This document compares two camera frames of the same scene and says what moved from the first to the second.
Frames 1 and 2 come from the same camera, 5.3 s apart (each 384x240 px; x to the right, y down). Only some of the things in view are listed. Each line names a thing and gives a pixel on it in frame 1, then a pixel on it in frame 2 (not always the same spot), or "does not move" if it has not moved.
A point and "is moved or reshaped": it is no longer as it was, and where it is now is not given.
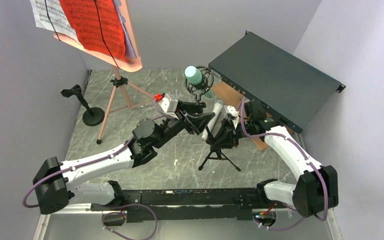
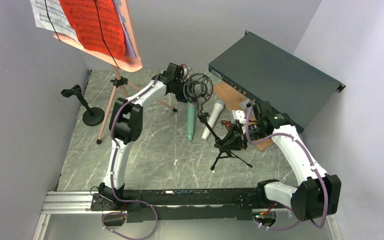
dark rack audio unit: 293,92 does not move
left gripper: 198,121 -> 181,98
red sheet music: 83,13 does not move
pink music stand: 135,65 does not move
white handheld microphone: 219,105 does not move
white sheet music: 61,23 does not move
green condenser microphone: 198,81 is moved or reshaped
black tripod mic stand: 217,153 -> 198,86
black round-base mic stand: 92,116 does not move
